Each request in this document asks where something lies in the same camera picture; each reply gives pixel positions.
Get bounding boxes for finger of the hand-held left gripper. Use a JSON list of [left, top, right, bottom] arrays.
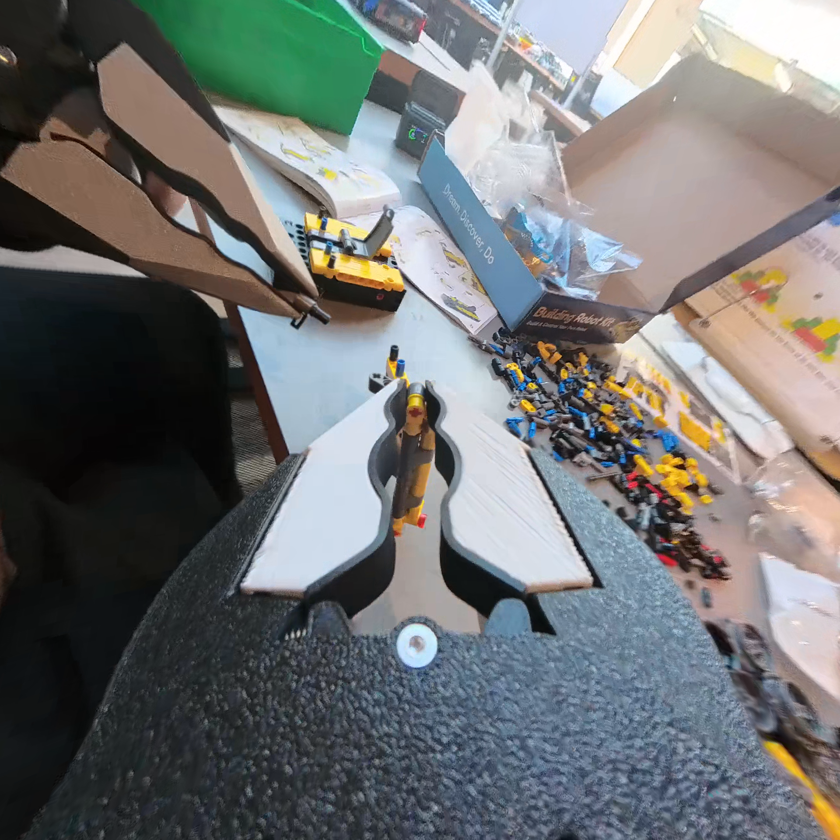
[[0, 138, 307, 322], [96, 41, 321, 301]]

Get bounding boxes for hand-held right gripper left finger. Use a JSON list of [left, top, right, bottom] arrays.
[[241, 378, 405, 618]]

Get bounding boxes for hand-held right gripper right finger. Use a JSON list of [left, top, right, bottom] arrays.
[[427, 382, 596, 618]]

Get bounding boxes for yellow curved brick assembly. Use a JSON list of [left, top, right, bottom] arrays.
[[367, 344, 438, 536]]

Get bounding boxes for grey desk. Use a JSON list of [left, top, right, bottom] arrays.
[[190, 95, 840, 729]]

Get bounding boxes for green plastic bin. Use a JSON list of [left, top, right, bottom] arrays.
[[131, 0, 385, 137]]

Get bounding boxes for thick instruction booklet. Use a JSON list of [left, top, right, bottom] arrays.
[[213, 105, 403, 219]]

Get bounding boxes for pile of small brick parts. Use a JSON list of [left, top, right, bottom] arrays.
[[469, 331, 732, 581]]

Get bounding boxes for yellow sticker sheet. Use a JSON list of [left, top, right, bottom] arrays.
[[617, 357, 732, 473]]

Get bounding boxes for yellow black brick block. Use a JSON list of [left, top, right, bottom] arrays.
[[282, 206, 408, 313]]

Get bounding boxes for small black display device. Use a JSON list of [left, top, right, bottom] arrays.
[[394, 101, 448, 160]]

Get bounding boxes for black tool case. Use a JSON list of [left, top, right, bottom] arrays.
[[364, 0, 429, 43]]

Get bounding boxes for white flat tray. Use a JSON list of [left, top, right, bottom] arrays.
[[663, 338, 795, 460]]

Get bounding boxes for open instruction sheet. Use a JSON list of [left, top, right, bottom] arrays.
[[344, 205, 501, 336]]

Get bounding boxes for open cardboard kit box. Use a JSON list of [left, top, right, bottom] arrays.
[[418, 52, 840, 347]]

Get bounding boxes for illustrated block poster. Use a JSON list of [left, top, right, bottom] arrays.
[[682, 220, 840, 401]]

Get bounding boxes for crumpled clear plastic bags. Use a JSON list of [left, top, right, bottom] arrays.
[[453, 62, 645, 299]]

